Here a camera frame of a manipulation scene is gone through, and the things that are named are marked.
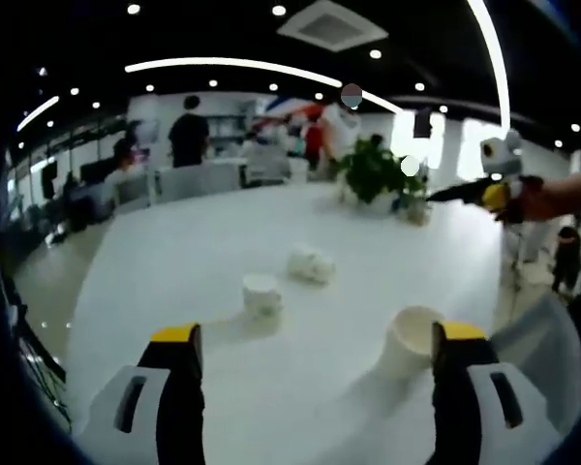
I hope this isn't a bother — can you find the black tripod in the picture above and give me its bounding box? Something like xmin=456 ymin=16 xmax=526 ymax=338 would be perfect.
xmin=9 ymin=275 xmax=74 ymax=422

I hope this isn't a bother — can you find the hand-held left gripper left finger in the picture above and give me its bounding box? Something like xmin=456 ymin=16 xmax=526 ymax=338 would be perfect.
xmin=72 ymin=322 xmax=207 ymax=465

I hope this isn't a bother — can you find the ceiling air vent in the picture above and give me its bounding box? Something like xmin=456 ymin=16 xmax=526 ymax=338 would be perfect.
xmin=275 ymin=0 xmax=389 ymax=53

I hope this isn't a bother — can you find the straight ceiling light strip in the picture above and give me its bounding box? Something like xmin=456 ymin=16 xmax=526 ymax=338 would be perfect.
xmin=467 ymin=0 xmax=512 ymax=132

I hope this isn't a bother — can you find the plain white paper cup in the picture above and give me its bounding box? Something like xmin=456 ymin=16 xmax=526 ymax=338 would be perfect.
xmin=377 ymin=304 xmax=446 ymax=384

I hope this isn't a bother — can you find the green print paper cup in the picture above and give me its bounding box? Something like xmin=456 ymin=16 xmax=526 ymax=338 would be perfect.
xmin=241 ymin=273 xmax=285 ymax=324

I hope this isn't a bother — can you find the light grey chair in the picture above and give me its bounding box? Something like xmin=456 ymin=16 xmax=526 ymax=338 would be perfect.
xmin=491 ymin=293 xmax=581 ymax=437

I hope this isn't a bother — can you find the small beige pot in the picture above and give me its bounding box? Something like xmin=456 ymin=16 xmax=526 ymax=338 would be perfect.
xmin=406 ymin=201 xmax=432 ymax=227

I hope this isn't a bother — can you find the curved ceiling light strip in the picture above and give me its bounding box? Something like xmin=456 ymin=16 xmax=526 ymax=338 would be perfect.
xmin=124 ymin=56 xmax=403 ymax=115

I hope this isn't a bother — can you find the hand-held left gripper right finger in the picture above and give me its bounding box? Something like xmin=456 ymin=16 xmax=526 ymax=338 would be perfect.
xmin=430 ymin=319 xmax=563 ymax=465

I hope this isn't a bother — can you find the black hanging monitor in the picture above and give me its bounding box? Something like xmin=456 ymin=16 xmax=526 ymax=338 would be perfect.
xmin=413 ymin=108 xmax=433 ymax=140

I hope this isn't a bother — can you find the green potted plant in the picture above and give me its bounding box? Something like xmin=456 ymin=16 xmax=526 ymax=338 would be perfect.
xmin=336 ymin=137 xmax=430 ymax=217

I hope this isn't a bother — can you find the person's right hand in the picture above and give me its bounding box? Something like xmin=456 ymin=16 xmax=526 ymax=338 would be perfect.
xmin=500 ymin=174 xmax=549 ymax=226

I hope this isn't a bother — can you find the white table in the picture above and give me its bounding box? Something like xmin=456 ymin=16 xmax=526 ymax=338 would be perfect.
xmin=67 ymin=181 xmax=507 ymax=465

